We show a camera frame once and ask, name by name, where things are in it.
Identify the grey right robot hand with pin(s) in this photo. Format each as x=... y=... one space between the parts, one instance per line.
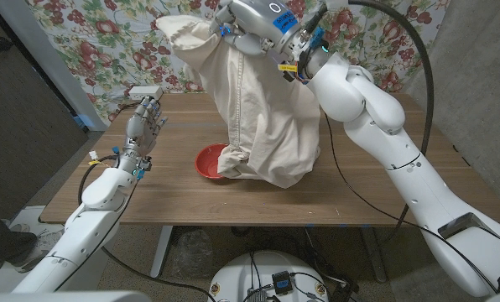
x=262 y=23

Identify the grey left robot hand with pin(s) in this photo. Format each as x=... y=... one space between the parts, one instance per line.
x=139 y=132

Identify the beige jacket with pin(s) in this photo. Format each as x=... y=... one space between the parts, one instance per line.
x=271 y=121

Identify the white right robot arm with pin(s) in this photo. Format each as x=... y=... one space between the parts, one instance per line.
x=401 y=155

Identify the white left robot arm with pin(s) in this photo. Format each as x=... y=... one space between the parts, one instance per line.
x=86 y=222

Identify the red bowl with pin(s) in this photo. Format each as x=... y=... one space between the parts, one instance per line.
x=206 y=161

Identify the white power strip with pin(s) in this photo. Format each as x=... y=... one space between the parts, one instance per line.
x=141 y=90

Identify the floral fruit print backdrop cloth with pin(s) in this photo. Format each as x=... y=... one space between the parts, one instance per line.
x=86 y=50

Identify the white table leg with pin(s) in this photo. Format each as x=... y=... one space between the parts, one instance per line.
x=161 y=251

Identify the clear plastic bag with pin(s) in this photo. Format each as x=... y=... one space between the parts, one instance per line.
x=191 y=251

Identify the white sneaker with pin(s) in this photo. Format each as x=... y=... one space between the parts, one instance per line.
x=40 y=243

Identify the person leg in dark trousers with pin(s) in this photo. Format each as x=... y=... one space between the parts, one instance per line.
x=2 y=241

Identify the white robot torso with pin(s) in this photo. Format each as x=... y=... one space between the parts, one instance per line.
x=250 y=272

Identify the black box with blue label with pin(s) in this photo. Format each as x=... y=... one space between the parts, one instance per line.
x=282 y=283

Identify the grey table leg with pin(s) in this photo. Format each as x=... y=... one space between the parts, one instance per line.
x=376 y=256

